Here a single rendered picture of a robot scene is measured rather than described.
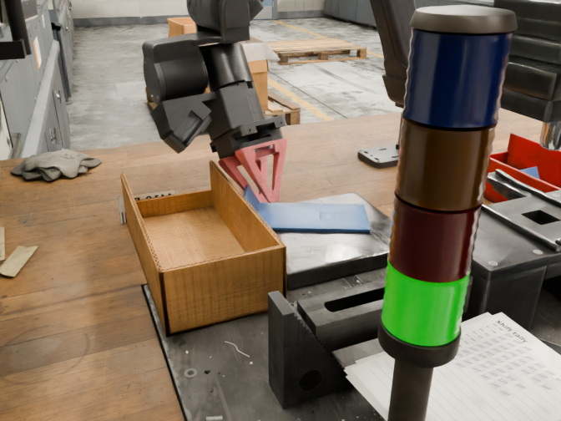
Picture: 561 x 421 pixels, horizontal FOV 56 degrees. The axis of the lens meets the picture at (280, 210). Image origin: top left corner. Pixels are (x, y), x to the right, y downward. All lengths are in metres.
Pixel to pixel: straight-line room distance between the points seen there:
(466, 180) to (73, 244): 0.54
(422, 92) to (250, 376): 0.31
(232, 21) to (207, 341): 0.36
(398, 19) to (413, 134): 0.62
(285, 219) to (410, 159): 0.43
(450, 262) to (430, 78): 0.08
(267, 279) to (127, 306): 0.15
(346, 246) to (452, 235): 0.37
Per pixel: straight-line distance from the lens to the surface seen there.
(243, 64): 0.68
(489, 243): 0.50
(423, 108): 0.22
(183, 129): 0.64
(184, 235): 0.66
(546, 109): 0.43
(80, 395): 0.47
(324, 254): 0.58
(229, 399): 0.44
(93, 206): 0.78
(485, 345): 0.44
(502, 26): 0.21
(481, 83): 0.21
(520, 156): 0.92
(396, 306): 0.26
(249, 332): 0.50
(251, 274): 0.50
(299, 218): 0.65
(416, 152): 0.22
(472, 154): 0.22
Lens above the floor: 1.21
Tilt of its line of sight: 26 degrees down
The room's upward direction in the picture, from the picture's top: straight up
